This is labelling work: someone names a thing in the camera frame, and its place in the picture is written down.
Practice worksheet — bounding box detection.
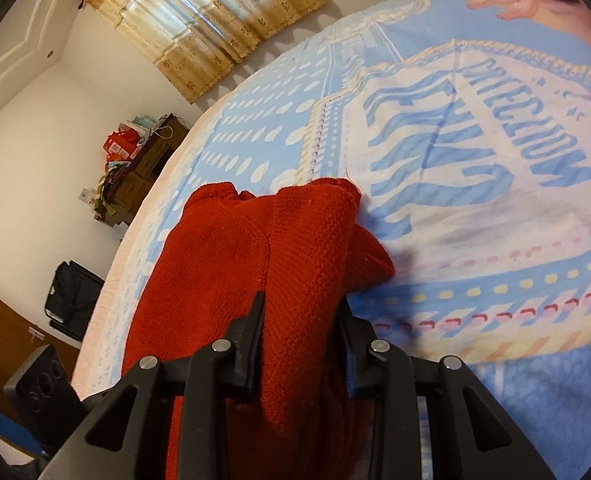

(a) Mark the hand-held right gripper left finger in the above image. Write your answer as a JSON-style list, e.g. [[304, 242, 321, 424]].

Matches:
[[38, 290, 266, 480]]

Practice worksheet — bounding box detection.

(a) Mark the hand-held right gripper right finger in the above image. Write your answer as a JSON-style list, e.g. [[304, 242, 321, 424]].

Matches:
[[335, 297, 559, 480]]

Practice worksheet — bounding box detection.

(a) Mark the red knitted sweater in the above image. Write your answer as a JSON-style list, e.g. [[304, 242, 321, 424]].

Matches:
[[120, 176, 396, 480]]

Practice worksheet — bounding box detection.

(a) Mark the brown wooden cabinet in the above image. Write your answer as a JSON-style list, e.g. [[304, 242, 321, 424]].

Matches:
[[0, 277, 82, 426]]

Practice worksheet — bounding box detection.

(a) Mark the black bag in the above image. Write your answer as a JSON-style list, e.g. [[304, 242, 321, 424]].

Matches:
[[43, 260, 106, 351]]

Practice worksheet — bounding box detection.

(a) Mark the blue printed blanket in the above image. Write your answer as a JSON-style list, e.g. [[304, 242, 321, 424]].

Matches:
[[70, 0, 591, 480]]

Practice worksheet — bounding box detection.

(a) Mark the dark wooden desk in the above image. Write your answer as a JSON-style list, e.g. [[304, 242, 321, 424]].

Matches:
[[93, 114, 191, 231]]

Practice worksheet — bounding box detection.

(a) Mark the red gift bag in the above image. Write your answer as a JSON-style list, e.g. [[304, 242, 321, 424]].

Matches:
[[103, 130, 141, 162]]

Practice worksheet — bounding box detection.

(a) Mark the pale teal box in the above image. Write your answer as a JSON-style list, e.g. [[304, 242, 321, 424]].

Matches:
[[128, 116, 160, 137]]

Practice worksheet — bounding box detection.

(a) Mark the beige patterned curtain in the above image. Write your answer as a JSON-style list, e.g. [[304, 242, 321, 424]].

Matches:
[[78, 0, 329, 106]]

